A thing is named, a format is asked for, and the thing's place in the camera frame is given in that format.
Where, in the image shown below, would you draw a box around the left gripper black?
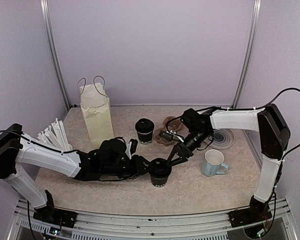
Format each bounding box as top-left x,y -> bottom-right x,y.
102,156 -> 154,181

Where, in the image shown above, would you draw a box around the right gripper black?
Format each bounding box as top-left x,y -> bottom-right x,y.
166,128 -> 211,167

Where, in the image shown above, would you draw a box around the black plastic cup lid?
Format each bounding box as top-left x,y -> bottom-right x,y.
135,118 -> 155,134

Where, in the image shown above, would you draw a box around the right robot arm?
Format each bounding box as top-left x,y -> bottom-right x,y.
167,100 -> 300,222

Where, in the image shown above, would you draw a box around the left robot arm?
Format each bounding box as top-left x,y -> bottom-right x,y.
0,123 -> 154,223

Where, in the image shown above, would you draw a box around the brown pulp cup carrier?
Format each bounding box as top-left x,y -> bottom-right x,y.
153,116 -> 184,147

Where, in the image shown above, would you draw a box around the light blue ceramic mug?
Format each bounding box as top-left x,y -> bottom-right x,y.
201,149 -> 229,177

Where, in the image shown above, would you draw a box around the grey swirl silicone lid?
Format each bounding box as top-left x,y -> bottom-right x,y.
209,129 -> 235,150

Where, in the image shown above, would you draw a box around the beige paper bag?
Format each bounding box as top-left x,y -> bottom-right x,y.
77,75 -> 114,149

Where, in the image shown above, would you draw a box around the bundle of white straws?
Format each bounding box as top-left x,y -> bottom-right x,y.
37,118 -> 73,151

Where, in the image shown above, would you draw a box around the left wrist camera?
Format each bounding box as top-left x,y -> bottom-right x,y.
125,138 -> 138,159

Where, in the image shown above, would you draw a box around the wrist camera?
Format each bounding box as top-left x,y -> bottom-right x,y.
159,130 -> 184,142
125,138 -> 138,159

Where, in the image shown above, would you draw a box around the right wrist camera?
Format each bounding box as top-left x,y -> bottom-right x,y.
159,130 -> 184,142

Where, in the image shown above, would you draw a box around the aluminium front rail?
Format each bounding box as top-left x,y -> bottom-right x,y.
6,199 -> 298,240

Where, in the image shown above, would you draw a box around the right aluminium corner post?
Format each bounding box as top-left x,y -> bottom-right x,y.
231,0 -> 262,109

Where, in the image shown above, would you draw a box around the aluminium corner post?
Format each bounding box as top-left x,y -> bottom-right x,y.
231,0 -> 262,109
40,0 -> 72,111

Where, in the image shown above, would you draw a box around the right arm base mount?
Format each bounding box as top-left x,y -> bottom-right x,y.
228,193 -> 273,228

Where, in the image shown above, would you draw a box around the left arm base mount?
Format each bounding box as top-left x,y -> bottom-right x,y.
33,190 -> 78,229

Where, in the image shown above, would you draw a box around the left aluminium corner post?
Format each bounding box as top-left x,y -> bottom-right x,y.
40,0 -> 72,111

